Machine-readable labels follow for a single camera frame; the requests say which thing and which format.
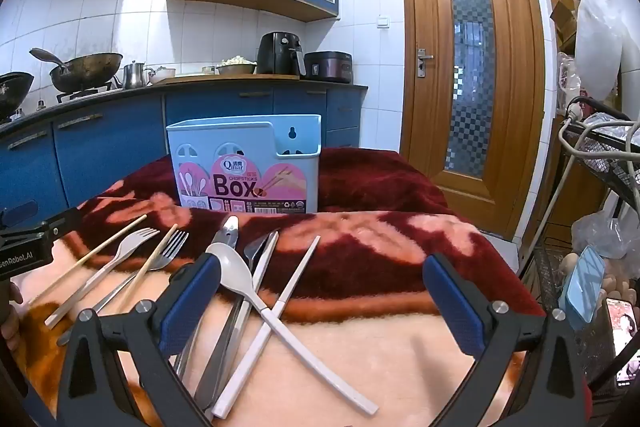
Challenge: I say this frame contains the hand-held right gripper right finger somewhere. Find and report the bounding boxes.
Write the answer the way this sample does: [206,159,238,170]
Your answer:
[423,253,592,427]

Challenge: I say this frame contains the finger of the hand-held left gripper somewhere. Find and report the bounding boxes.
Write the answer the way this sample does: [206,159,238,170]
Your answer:
[0,201,39,229]
[31,206,84,244]

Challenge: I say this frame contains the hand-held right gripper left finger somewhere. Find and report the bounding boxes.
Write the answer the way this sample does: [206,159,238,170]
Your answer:
[52,253,223,427]

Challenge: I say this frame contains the wooden chopstick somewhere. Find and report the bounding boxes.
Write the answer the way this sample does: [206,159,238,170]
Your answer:
[27,214,148,307]
[45,223,179,327]

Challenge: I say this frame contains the white plastic spoon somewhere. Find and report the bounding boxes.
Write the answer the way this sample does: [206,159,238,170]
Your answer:
[205,242,379,416]

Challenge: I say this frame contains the steel fork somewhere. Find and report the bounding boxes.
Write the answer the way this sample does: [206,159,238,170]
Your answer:
[56,231,190,347]

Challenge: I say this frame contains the white-handled fork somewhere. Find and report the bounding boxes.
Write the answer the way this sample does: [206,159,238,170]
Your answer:
[50,227,161,325]

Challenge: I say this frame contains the steel table knife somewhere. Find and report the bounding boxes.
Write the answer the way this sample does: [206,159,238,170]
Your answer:
[192,231,273,413]

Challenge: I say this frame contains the white-handled steel chopstick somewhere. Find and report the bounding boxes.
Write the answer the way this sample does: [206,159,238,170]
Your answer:
[212,235,321,420]
[200,231,280,415]

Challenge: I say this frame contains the light blue utensil box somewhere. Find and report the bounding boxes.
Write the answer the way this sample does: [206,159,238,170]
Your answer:
[166,114,322,214]

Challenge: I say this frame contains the person's left hand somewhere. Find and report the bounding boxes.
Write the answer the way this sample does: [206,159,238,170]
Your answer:
[0,283,23,348]

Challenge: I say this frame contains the blue kitchen base cabinets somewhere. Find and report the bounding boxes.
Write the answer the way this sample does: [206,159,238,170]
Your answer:
[0,83,369,228]

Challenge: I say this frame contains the red floral printed blanket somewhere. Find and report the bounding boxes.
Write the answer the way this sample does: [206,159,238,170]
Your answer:
[10,147,546,427]

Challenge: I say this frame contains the black frying pan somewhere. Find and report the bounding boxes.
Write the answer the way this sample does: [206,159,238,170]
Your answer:
[0,71,35,120]

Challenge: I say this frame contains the gas stove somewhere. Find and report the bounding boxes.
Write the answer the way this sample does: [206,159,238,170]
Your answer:
[54,84,117,104]

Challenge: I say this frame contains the black wok with ladle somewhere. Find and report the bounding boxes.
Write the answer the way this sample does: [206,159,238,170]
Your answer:
[29,48,124,93]

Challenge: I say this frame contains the steel kettle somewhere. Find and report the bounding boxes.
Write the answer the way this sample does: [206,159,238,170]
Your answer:
[121,61,154,90]

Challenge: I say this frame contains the crumpled clear plastic bag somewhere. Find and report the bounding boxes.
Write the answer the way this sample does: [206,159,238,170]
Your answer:
[571,211,640,260]

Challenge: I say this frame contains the smartphone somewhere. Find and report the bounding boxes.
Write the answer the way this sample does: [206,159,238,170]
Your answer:
[604,297,640,389]

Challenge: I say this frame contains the wooden door with glass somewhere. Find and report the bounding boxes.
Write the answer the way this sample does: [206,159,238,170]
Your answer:
[398,0,547,242]

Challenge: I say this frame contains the bowl of food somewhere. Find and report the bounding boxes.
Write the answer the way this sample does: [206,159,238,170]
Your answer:
[216,58,258,76]

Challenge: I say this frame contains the black air fryer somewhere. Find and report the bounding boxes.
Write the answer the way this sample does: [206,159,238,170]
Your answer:
[256,32,307,80]

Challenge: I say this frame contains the dark rice cooker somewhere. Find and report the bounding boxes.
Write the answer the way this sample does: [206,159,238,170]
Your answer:
[303,51,354,84]

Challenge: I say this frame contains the hanging clear plastic bag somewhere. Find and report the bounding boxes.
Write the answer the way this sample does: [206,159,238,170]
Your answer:
[574,0,627,108]

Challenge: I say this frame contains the white power cable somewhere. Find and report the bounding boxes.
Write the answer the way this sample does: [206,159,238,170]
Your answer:
[520,96,640,278]

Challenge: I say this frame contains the black wire rack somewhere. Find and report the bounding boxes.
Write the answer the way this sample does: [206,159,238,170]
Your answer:
[529,96,640,390]

